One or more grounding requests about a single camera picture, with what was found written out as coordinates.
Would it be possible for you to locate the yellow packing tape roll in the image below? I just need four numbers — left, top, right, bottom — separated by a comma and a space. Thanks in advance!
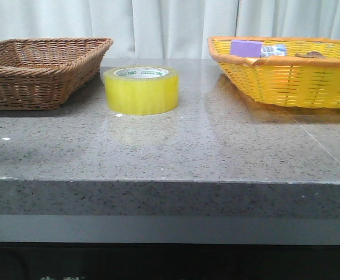
103, 65, 179, 116

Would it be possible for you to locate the white curtain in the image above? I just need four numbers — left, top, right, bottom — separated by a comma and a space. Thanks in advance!
0, 1, 340, 59

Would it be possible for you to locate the purple rectangular block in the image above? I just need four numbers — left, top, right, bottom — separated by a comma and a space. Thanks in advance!
230, 39, 263, 58

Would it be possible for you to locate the brown wicker basket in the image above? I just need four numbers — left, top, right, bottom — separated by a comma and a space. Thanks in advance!
0, 37, 114, 111

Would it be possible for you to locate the brown item in basket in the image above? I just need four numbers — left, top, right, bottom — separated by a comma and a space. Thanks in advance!
295, 51, 326, 59

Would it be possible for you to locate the yellow woven basket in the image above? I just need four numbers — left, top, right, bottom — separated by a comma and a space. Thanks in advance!
208, 36, 340, 109

